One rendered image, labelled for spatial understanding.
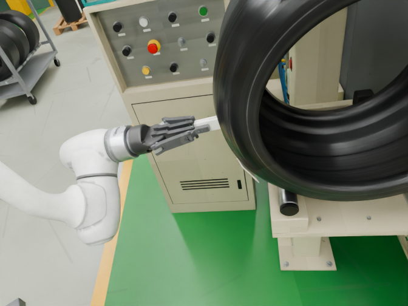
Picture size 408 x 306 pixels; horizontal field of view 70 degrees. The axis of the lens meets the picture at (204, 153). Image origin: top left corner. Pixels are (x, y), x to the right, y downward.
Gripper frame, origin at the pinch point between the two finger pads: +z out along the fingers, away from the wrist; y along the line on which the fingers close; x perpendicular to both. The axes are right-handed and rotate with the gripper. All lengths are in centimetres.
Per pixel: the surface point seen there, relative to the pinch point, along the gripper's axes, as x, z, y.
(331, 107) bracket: 19.4, 30.5, 23.4
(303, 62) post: 3.9, 24.6, 25.7
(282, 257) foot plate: 110, 2, 26
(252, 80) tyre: -14.4, 13.1, -11.7
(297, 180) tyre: 10.6, 17.0, -12.0
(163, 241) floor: 101, -67, 38
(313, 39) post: -1.9, 27.8, 25.7
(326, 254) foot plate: 113, 24, 28
